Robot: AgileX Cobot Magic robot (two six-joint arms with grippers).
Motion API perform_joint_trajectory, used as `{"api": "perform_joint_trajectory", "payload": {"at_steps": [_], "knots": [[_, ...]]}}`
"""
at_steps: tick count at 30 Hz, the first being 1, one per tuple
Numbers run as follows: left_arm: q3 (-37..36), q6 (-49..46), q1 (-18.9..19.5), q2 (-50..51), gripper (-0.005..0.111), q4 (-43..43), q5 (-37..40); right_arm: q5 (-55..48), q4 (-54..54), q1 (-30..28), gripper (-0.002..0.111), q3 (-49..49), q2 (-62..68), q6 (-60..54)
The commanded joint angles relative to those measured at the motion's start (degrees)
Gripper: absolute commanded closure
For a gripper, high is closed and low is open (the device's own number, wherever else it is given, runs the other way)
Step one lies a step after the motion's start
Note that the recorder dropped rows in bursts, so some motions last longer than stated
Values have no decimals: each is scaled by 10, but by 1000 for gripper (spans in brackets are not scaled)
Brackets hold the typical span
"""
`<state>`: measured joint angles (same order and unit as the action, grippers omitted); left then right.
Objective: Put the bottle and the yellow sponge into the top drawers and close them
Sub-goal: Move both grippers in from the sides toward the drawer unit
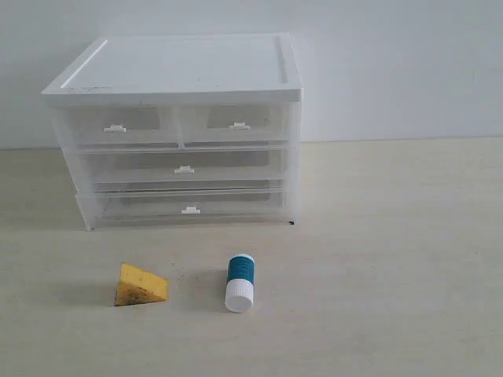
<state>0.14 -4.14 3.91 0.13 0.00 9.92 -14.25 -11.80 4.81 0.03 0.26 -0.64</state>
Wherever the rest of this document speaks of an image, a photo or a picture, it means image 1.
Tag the yellow cheese wedge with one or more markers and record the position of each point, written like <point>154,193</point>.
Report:
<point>138,286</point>

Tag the white translucent plastic drawer cabinet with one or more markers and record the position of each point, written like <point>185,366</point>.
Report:
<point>175,72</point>

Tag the white bottle with teal label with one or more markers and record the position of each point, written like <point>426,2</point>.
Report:
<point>239,295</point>

